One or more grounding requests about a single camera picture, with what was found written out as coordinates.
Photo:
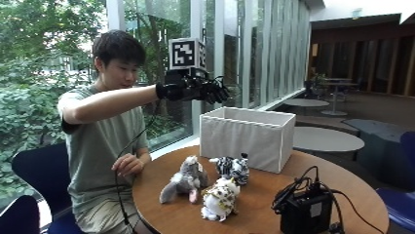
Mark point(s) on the the person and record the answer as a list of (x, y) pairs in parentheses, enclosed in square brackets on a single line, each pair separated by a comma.
[(99, 143)]

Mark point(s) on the white marker cube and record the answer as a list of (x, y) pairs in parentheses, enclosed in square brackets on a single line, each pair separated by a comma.
[(185, 54)]

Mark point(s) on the grey plush toy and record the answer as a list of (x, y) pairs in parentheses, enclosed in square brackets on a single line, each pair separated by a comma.
[(185, 179)]

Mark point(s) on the white fabric storage box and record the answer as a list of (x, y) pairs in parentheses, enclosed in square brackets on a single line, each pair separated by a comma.
[(247, 138)]

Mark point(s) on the dark blue chair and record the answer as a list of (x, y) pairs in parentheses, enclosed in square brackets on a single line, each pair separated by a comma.
[(19, 216), (43, 175)]

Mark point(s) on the round grey side table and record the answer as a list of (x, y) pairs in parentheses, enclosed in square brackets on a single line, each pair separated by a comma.
[(328, 139), (306, 103)]

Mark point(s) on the potted plant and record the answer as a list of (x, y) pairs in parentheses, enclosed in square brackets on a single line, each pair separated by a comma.
[(318, 85)]

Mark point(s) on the zebra plush toy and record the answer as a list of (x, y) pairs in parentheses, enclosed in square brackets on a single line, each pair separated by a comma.
[(233, 169)]

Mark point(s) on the spotted white plush toy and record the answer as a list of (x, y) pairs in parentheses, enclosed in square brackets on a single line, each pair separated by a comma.
[(220, 200)]

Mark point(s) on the tall round bar table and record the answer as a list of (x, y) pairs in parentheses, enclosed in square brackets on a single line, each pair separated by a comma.
[(337, 94)]

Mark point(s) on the grey upholstered bench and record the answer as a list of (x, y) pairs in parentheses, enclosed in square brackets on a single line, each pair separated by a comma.
[(381, 146)]

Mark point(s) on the black electronics box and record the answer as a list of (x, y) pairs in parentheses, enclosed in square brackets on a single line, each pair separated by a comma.
[(305, 213)]

